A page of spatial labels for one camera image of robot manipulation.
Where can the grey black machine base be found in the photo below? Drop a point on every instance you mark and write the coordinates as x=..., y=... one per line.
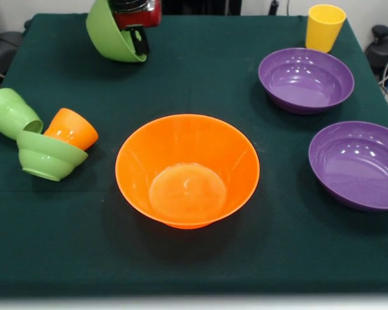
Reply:
x=386, y=51
x=3, y=48

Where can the green cup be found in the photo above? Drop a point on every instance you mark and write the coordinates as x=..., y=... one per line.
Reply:
x=9, y=113

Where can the large green bowl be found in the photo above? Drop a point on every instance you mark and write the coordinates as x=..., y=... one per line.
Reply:
x=103, y=35

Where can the orange cup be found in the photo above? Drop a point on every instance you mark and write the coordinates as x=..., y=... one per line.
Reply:
x=74, y=129

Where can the large orange bowl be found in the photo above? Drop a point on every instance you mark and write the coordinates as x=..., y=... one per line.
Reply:
x=187, y=145

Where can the purple bowl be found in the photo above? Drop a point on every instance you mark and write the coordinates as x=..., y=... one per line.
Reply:
x=359, y=171
x=305, y=87

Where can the dark green tablecloth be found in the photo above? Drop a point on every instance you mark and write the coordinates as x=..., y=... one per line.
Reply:
x=194, y=258

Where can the yellow cup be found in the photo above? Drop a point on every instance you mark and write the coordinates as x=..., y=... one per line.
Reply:
x=323, y=32

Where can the small green bowl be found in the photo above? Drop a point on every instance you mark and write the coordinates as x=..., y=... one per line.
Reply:
x=48, y=158

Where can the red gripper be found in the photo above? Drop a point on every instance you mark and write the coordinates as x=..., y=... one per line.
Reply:
x=139, y=16

